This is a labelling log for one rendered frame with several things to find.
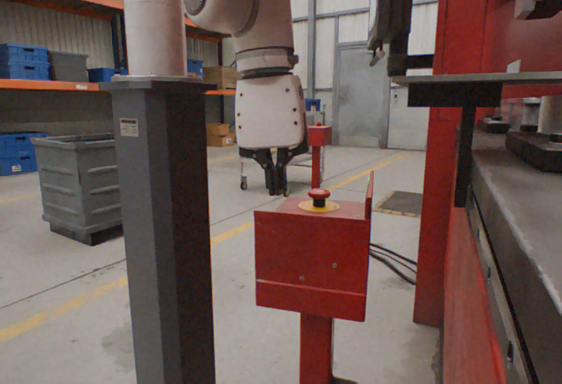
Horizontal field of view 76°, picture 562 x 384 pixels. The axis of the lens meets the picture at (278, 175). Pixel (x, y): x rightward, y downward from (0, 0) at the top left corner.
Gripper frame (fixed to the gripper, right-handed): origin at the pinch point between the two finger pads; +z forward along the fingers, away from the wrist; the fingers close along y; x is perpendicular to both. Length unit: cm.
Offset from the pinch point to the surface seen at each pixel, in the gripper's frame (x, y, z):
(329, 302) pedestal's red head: 5.0, -7.6, 16.5
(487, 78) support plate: -10.0, -30.6, -12.5
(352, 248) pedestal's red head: 4.9, -11.2, 8.4
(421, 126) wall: -730, -95, 44
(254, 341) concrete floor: -73, 37, 81
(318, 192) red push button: -8.2, -4.8, 3.9
